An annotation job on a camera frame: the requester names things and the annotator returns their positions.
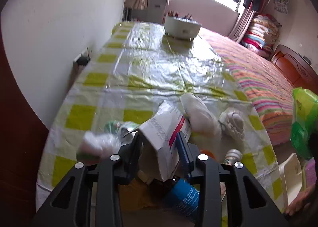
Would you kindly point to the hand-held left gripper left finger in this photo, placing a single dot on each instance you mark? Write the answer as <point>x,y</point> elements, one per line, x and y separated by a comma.
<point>131,158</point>

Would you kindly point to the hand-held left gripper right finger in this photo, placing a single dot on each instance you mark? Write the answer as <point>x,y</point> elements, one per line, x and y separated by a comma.
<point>182,151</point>

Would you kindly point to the white cardboard box red stripe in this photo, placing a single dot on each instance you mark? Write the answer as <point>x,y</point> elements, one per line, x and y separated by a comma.
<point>161,137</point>

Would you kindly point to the clear plastic bag of scraps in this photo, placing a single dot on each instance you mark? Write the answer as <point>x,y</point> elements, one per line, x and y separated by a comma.
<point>98,145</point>

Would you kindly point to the white bottle with pink label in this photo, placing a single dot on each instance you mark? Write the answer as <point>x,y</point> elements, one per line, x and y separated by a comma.
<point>232,156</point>

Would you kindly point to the green plastic bag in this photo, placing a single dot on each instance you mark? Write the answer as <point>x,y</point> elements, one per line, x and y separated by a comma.
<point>303,117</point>

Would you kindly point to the person's right hand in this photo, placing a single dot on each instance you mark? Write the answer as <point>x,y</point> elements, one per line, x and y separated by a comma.
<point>299,202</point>

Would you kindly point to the orange round lid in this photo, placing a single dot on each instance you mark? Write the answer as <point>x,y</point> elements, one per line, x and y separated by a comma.
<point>208,153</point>

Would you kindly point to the silver foil blister pack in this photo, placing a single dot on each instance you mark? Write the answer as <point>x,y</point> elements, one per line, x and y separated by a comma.
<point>116,127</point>

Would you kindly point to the brown cardboard piece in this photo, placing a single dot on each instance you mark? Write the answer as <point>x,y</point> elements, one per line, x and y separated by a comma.
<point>138,193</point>

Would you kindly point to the crumpled white plastic bag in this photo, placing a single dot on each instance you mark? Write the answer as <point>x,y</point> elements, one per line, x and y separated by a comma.
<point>201,116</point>

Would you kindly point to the blue bottle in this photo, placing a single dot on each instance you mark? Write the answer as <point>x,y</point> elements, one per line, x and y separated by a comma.
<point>182,197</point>

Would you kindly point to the crumpled white tissue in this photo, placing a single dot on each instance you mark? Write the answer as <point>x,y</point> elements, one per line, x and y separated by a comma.
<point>233,121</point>

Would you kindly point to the striped colourful bed blanket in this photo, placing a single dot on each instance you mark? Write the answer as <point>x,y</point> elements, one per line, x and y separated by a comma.
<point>256,80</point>

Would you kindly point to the white plastic stool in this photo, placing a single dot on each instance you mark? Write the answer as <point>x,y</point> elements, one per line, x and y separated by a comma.
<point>290,179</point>

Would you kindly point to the dark red wooden door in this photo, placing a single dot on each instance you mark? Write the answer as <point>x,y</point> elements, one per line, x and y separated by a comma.
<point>17,147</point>

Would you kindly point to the white plastic basket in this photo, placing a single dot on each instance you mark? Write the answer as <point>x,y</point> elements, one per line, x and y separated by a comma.
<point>182,26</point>

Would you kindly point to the wooden headboard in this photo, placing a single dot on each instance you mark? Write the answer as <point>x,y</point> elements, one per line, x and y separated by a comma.
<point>293,66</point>

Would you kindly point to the stack of folded quilts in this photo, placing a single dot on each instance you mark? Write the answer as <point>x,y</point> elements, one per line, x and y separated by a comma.
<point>260,34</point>

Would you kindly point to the striped curtain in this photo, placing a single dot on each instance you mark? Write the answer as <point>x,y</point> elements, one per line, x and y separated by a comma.
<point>244,24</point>

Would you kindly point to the wall socket with plug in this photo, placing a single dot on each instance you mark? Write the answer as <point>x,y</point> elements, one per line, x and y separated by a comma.
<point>82,59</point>

